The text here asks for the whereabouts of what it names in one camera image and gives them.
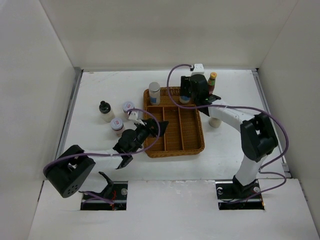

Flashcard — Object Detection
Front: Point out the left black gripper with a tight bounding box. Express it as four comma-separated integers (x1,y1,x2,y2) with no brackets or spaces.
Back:
130,118,168,154

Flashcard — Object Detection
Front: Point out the silver-lid salt shaker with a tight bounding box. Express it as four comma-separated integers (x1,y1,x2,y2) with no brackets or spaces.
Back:
179,87,191,104
148,82,161,106

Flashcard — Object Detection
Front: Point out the red sauce bottle yellow cap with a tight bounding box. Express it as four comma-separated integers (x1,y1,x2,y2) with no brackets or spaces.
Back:
207,72,217,94

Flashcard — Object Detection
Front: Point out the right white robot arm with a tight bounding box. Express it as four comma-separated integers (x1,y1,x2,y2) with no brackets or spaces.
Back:
180,74,278,198

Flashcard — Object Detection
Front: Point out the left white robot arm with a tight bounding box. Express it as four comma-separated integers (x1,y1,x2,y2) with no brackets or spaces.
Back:
42,118,169,198

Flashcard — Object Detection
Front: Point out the brown wicker divided basket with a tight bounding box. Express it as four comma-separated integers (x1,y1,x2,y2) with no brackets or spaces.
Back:
143,86,205,158

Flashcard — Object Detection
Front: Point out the white-lid jar near basket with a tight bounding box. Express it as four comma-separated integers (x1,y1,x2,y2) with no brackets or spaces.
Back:
122,101,135,119

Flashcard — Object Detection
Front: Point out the white-lid jar front left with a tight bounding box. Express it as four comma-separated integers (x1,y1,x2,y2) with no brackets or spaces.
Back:
110,117,125,137

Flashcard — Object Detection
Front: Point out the black-cap white sauce bottle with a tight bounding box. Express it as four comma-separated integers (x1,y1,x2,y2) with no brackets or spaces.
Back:
99,100,115,123

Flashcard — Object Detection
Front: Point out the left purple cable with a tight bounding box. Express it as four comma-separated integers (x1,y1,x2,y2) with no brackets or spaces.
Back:
42,108,161,176

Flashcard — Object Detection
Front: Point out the purple cable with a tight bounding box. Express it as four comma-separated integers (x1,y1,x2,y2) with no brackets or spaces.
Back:
42,108,161,176
166,63,290,205

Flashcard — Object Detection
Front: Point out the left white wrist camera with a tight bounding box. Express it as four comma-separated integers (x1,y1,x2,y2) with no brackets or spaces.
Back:
127,109,146,126

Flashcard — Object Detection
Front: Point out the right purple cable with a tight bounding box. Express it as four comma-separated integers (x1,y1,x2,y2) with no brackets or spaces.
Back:
166,63,290,205

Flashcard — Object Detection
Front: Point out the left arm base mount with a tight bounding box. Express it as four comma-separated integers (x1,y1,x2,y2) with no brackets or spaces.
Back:
80,171,129,211

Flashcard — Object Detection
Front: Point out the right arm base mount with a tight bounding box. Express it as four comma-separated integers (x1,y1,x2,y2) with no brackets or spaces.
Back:
215,181,265,211

